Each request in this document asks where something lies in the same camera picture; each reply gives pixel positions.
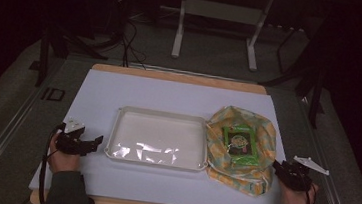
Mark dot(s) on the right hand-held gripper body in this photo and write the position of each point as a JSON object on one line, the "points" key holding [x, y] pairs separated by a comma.
{"points": [[299, 175]]}

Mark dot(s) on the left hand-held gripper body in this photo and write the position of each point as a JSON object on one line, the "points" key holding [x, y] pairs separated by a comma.
{"points": [[70, 141]]}

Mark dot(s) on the green snack packet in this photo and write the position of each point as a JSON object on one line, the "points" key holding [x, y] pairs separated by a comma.
{"points": [[240, 144]]}

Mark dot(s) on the yellow patterned cloth bag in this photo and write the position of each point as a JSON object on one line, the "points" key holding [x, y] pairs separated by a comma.
{"points": [[221, 152]]}

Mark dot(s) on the person's left hand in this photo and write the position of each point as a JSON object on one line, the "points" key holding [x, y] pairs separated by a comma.
{"points": [[62, 162]]}

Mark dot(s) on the person's right hand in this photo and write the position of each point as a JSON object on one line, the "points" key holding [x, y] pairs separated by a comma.
{"points": [[295, 201]]}

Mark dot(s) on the white plastic tray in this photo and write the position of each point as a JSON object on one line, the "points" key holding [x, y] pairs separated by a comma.
{"points": [[158, 138]]}

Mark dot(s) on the white table mat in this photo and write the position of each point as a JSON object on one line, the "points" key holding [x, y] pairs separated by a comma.
{"points": [[156, 89]]}

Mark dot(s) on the black metal stand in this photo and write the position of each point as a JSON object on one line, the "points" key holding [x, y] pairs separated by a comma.
{"points": [[315, 95]]}

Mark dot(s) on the black tripod stand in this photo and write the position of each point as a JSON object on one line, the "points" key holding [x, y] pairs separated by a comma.
{"points": [[44, 55]]}

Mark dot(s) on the white metal stand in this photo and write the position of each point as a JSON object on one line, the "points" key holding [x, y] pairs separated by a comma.
{"points": [[224, 10]]}

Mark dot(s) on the metal frame rail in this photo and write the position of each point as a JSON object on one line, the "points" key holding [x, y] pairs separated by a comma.
{"points": [[331, 190], [1, 135]]}

